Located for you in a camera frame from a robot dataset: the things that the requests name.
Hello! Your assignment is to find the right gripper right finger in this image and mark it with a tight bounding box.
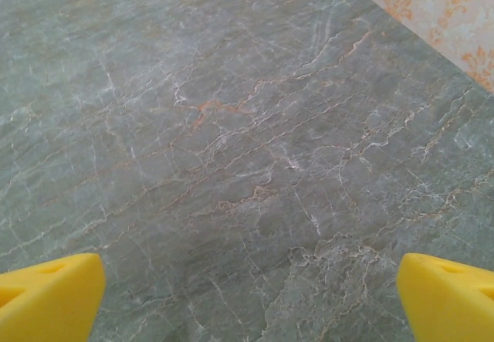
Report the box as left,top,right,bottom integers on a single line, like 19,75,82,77
397,252,494,342

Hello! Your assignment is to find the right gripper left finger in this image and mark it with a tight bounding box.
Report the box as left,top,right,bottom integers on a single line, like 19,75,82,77
0,252,107,342

